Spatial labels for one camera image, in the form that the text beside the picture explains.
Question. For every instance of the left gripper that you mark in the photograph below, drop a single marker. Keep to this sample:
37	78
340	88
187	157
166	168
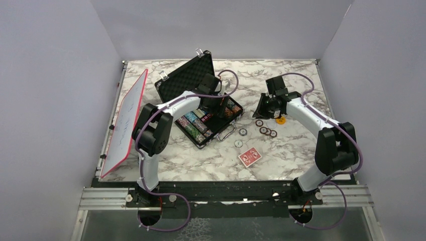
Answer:
219	109

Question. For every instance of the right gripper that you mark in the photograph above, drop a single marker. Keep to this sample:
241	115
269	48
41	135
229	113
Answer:
260	113

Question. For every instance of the orange dealer button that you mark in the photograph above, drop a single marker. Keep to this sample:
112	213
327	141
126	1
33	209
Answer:
281	120

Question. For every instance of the black poker case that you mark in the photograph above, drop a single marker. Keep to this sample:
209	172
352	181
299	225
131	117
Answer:
187	77

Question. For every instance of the red card deck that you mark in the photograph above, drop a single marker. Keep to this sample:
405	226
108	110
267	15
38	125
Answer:
249	157

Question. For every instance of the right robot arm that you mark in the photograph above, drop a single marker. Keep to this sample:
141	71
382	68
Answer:
336	147

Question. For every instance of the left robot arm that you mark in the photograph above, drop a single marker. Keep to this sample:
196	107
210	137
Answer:
152	130

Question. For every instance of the brown 100 chip upper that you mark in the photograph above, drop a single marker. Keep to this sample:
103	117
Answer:
259	123

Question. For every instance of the brown 100 chip left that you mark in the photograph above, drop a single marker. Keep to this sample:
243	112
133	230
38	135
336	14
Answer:
263	130

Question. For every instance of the blue card deck in case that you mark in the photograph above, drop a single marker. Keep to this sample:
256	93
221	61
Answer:
199	113

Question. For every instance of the blue 10 chip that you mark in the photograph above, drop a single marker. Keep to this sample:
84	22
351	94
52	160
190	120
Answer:
243	132

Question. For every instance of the white grey chip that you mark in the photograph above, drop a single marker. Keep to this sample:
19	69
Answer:
238	143

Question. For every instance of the red framed whiteboard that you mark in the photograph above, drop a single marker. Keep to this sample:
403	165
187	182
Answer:
121	140

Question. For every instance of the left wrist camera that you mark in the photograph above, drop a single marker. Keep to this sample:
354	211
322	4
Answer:
224	85

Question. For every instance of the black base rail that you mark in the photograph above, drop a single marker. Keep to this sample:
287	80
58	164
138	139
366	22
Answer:
213	199

